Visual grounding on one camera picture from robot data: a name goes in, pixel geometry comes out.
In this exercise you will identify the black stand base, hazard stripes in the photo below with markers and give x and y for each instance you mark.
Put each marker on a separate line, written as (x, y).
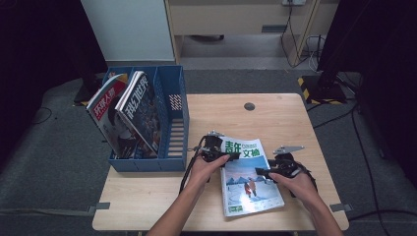
(323, 91)

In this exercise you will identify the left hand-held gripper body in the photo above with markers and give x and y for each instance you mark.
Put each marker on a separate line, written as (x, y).
(211, 147)

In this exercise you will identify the white cabinet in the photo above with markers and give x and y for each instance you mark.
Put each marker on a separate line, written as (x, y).
(131, 29)

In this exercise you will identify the green title snow scene magazine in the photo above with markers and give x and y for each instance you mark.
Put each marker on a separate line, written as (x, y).
(242, 196)

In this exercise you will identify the portrait magazine with red label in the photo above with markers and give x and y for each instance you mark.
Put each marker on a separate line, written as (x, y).
(105, 108)

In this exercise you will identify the blue file rack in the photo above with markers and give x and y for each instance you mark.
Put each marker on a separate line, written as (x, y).
(170, 165)

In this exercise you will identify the person's left hand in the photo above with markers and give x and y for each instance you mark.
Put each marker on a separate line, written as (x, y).
(203, 173)

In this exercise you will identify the dark blue cover magazine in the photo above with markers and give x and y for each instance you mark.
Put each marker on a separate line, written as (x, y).
(141, 111)

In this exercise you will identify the grey tape piece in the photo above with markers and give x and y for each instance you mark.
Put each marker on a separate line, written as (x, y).
(341, 207)
(100, 206)

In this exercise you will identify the white wall socket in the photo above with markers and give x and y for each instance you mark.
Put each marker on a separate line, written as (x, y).
(293, 2)

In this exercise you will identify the black curtain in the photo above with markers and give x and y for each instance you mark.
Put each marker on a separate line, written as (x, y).
(32, 49)
(387, 49)

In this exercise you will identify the round dark table grommet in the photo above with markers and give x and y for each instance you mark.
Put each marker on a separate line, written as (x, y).
(249, 106)

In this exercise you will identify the person's right hand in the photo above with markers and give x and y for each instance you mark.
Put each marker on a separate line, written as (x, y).
(301, 190)

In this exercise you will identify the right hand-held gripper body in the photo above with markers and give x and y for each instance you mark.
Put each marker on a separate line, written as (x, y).
(285, 164)

